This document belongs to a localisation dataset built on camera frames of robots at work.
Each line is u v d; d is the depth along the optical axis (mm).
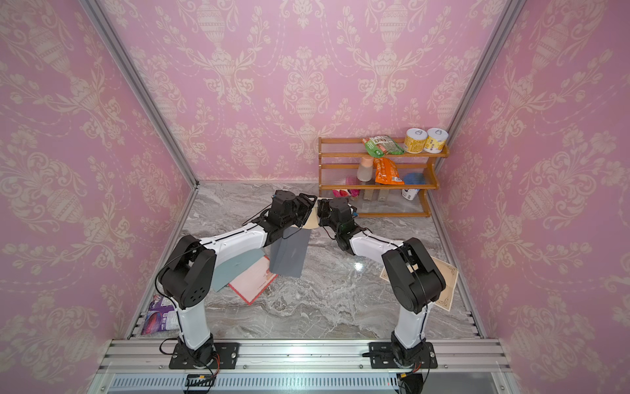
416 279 483
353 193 1056
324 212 831
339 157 1124
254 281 905
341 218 715
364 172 994
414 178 1068
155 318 790
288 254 970
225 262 569
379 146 878
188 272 493
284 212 717
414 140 878
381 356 731
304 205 799
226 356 743
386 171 997
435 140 881
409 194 1093
